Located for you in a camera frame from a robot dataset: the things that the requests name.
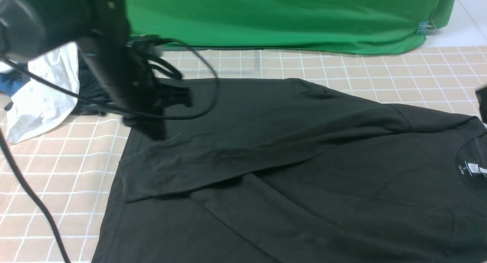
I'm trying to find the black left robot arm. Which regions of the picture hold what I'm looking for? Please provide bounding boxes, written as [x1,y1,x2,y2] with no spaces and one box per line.
[1,0,193,140]

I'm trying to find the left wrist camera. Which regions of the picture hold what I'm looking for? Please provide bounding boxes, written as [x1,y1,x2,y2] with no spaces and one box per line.
[127,35,164,56]

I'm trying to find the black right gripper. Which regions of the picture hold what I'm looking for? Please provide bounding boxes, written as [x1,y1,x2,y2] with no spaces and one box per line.
[476,86,487,124]

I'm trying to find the blue crumpled garment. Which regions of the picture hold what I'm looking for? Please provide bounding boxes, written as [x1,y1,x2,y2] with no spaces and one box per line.
[0,71,30,97]

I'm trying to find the white crumpled garment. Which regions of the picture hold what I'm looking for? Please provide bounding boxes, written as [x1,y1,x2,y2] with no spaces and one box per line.
[6,43,80,144]

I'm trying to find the green backdrop cloth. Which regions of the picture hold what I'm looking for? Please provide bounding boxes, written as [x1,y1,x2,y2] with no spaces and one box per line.
[126,0,455,55]

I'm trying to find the dark gray long-sleeve shirt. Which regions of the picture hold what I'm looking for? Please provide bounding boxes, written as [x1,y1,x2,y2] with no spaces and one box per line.
[92,79,486,263]

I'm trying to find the blue binder clip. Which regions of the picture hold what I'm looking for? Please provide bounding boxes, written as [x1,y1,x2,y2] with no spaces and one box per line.
[416,20,437,35]

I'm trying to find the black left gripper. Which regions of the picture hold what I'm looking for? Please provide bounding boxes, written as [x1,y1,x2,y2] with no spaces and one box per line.
[78,37,193,140]

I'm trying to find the dark gray crumpled garment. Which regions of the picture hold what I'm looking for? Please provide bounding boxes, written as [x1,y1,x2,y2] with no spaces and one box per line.
[71,54,113,116]

